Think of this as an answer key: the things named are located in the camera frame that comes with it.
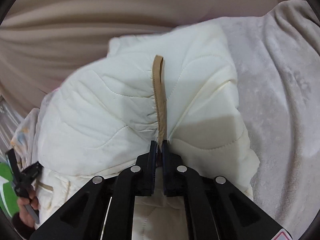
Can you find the grey floral fleece blanket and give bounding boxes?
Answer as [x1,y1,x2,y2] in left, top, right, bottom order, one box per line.
[10,0,320,239]

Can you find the beige fabric backdrop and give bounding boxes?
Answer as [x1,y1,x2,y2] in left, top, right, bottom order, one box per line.
[1,0,285,116]

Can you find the person's left hand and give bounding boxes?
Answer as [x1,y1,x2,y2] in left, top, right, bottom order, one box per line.
[17,195,41,228]

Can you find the green pillow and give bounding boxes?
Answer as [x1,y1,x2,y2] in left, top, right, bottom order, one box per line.
[0,163,19,218]

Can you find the silver satin curtain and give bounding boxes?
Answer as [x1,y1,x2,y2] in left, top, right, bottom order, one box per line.
[0,96,23,158]

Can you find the cream quilted jacket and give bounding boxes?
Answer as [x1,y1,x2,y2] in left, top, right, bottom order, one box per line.
[37,21,259,239]

